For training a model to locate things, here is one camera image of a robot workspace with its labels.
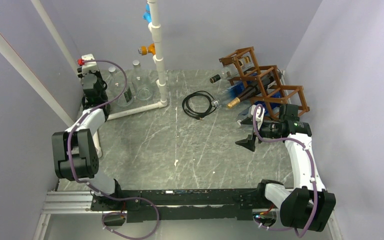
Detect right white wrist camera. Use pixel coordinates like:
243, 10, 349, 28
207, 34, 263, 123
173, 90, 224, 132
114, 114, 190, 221
249, 104, 265, 122

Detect brown bottle gold foil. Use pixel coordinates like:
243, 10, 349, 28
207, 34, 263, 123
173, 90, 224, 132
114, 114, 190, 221
226, 74, 276, 109

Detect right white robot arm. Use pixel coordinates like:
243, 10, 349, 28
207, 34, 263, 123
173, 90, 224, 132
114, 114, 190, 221
236, 104, 337, 238

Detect coiled black cable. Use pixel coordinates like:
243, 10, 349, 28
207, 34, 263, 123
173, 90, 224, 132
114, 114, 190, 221
182, 90, 218, 121

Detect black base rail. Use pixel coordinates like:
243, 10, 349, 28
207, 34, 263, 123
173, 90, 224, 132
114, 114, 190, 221
41, 185, 292, 229

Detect white PVC pipe frame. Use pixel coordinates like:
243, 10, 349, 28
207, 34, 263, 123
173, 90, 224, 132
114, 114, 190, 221
0, 0, 169, 159

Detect clear bottle green label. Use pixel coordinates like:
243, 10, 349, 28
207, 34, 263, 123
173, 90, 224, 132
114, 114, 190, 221
132, 60, 153, 101

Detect brown wooden wine rack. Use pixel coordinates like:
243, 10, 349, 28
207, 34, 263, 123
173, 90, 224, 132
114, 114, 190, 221
219, 46, 310, 121

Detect blue pipe-mounted fitting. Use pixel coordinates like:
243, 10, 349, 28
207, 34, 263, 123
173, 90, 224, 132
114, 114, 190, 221
142, 3, 152, 23

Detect clear bottle white cap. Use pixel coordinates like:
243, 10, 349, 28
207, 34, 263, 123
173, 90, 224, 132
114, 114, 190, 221
106, 66, 134, 107

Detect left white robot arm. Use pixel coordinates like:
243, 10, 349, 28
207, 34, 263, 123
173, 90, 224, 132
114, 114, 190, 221
51, 71, 124, 210

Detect rear blue square bottle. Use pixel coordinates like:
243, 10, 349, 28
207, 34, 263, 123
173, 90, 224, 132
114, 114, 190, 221
211, 81, 245, 108

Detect orange pipe-mounted fitting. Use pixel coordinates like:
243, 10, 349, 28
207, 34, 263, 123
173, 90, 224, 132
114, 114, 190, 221
138, 43, 156, 56

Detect front blue Blue Dash bottle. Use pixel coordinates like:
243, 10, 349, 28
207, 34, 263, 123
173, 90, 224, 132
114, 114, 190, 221
236, 106, 251, 126

